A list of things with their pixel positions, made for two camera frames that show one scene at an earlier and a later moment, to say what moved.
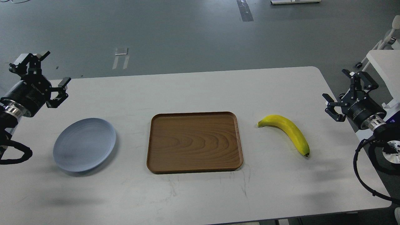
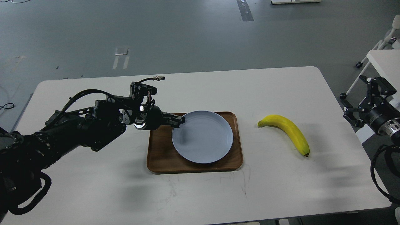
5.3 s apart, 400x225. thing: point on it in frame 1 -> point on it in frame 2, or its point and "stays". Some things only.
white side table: x=386 y=64 stays
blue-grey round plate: x=83 y=144 -> x=205 y=137
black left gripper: x=32 y=92 -> x=150 y=118
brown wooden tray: x=191 y=141 stays
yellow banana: x=290 y=128 stays
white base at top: x=280 y=2 stays
